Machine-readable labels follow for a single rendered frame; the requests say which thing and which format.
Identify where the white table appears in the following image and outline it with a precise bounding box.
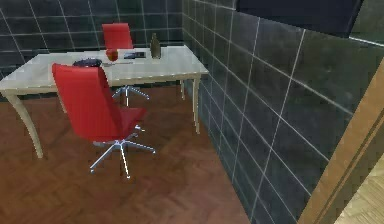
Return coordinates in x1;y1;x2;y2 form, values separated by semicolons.
0;44;210;160

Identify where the dark olive bottle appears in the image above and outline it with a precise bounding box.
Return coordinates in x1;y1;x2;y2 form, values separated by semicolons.
149;32;162;60

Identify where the dark flat book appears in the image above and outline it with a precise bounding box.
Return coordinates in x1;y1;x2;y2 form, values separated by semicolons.
123;51;147;60

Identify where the red apple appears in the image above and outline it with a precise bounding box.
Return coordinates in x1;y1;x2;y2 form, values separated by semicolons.
105;48;120;63

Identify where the red swivel chair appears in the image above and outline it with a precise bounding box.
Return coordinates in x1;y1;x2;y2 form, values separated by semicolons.
51;62;157;180
101;22;151;107

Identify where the dark round dish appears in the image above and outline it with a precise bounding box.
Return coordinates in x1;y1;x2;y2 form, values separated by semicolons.
72;58;102;68

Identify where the brown wooden door frame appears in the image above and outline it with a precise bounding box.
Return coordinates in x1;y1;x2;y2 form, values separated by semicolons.
297;57;384;224

